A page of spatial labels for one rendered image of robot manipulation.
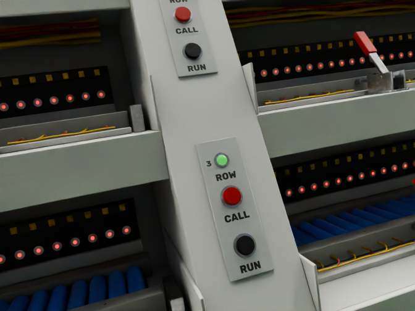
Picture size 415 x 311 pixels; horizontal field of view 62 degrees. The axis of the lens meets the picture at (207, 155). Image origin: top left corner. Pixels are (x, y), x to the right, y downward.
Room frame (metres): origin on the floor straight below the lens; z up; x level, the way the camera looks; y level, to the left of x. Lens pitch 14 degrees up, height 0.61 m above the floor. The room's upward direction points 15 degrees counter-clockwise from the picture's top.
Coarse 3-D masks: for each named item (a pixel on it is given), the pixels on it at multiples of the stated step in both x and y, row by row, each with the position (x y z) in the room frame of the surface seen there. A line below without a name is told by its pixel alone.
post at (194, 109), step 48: (144, 0) 0.30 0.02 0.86; (144, 48) 0.30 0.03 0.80; (192, 96) 0.31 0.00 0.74; (240, 96) 0.32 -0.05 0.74; (192, 144) 0.30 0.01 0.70; (240, 144) 0.31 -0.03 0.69; (192, 192) 0.30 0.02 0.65; (192, 240) 0.30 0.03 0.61; (288, 240) 0.32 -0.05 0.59; (240, 288) 0.31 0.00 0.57; (288, 288) 0.32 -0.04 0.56
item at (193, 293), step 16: (80, 256) 0.42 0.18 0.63; (96, 256) 0.43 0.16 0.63; (112, 256) 0.44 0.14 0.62; (176, 256) 0.37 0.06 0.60; (0, 272) 0.40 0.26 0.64; (16, 272) 0.41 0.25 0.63; (32, 272) 0.41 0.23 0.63; (48, 272) 0.42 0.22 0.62; (160, 272) 0.45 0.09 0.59; (176, 272) 0.40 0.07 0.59; (176, 288) 0.34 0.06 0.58; (192, 288) 0.30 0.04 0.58; (176, 304) 0.33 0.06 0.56; (192, 304) 0.33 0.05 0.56
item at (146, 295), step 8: (152, 288) 0.36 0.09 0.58; (160, 288) 0.36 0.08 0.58; (120, 296) 0.35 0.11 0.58; (128, 296) 0.35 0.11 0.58; (136, 296) 0.35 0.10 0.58; (144, 296) 0.35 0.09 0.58; (152, 296) 0.35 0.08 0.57; (160, 296) 0.35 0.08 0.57; (88, 304) 0.35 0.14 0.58; (96, 304) 0.34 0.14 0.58; (104, 304) 0.34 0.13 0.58; (112, 304) 0.34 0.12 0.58; (120, 304) 0.34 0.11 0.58; (128, 304) 0.34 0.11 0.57; (136, 304) 0.34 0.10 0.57; (144, 304) 0.35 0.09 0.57; (152, 304) 0.35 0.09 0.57; (160, 304) 0.35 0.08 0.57
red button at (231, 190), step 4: (228, 188) 0.30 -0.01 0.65; (232, 188) 0.30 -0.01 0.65; (236, 188) 0.31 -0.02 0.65; (224, 192) 0.30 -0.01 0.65; (228, 192) 0.30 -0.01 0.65; (232, 192) 0.30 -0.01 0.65; (236, 192) 0.30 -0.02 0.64; (224, 196) 0.30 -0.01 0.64; (228, 196) 0.30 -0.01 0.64; (232, 196) 0.30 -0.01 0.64; (236, 196) 0.30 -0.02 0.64; (240, 196) 0.31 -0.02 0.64; (224, 200) 0.30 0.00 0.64; (228, 200) 0.30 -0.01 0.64; (232, 200) 0.30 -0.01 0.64; (236, 200) 0.30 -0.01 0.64; (228, 204) 0.30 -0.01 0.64; (232, 204) 0.30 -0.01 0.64
